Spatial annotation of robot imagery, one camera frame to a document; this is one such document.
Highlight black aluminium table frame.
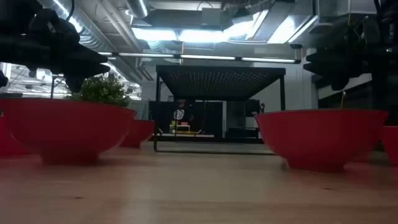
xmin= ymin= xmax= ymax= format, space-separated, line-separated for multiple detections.
xmin=149 ymin=136 xmax=265 ymax=145

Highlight green potted plant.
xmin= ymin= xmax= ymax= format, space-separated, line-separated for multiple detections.
xmin=64 ymin=73 xmax=132 ymax=108

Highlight red bowl with floral inside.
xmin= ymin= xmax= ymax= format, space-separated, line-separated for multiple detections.
xmin=0 ymin=115 xmax=34 ymax=156
xmin=380 ymin=125 xmax=398 ymax=166
xmin=119 ymin=119 xmax=155 ymax=149
xmin=0 ymin=97 xmax=138 ymax=165
xmin=254 ymin=108 xmax=389 ymax=173

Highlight small round silver duct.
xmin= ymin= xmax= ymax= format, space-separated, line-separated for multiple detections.
xmin=126 ymin=0 xmax=150 ymax=19

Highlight grey cloth cover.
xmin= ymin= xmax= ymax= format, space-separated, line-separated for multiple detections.
xmin=127 ymin=100 xmax=150 ymax=121

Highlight silver spiral ventilation duct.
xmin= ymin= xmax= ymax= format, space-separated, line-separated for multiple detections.
xmin=37 ymin=0 xmax=113 ymax=53

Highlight long LED light bar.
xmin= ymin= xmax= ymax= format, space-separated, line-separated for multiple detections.
xmin=98 ymin=51 xmax=302 ymax=65

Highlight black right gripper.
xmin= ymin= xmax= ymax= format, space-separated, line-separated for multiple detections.
xmin=303 ymin=26 xmax=374 ymax=91

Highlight black metal stand frame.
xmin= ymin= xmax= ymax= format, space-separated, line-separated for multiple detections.
xmin=49 ymin=75 xmax=68 ymax=100

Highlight small black monitor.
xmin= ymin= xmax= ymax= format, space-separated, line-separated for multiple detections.
xmin=244 ymin=99 xmax=261 ymax=118

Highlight small white table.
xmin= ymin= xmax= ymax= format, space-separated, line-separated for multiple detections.
xmin=169 ymin=124 xmax=191 ymax=134

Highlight large silver ductwork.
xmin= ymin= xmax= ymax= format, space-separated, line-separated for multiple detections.
xmin=248 ymin=0 xmax=379 ymax=44

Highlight black perforated metal rack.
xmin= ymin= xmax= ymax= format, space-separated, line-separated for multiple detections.
xmin=153 ymin=64 xmax=287 ymax=156

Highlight black partition panel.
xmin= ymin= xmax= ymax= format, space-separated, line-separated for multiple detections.
xmin=148 ymin=100 xmax=224 ymax=138

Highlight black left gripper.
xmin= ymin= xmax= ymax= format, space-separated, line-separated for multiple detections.
xmin=0 ymin=9 xmax=112 ymax=94

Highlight person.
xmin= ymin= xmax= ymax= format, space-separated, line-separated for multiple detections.
xmin=172 ymin=99 xmax=197 ymax=134

